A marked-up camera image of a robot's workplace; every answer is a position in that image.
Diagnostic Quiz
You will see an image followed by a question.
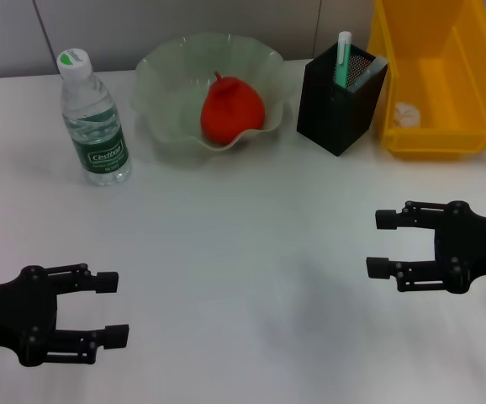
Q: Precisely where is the yellow plastic storage bin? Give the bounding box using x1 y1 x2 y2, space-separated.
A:
367 0 486 162

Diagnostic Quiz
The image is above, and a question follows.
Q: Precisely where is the green utility knife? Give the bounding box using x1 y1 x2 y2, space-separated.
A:
334 30 352 90

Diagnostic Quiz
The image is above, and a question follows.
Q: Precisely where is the pale green glass fruit bowl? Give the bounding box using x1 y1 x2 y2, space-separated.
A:
131 32 288 157

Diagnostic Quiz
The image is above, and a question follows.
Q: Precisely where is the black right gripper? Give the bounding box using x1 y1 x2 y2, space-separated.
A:
365 200 486 295

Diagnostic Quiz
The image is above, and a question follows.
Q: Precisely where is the black mesh pen holder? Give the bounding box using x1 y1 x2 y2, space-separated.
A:
296 38 389 158

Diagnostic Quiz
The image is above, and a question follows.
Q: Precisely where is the white paper ball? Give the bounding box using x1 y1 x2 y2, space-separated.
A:
393 101 422 128

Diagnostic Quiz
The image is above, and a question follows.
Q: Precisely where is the clear water bottle green label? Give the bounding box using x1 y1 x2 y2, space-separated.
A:
57 46 135 188

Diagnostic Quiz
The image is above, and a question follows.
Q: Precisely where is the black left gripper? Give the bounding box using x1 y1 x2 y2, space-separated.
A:
0 263 130 368

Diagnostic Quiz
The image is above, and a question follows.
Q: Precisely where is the grey marker pen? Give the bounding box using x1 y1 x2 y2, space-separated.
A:
346 56 386 93

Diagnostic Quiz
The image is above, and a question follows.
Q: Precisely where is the red-orange fruit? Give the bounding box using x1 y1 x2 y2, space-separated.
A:
200 70 267 146

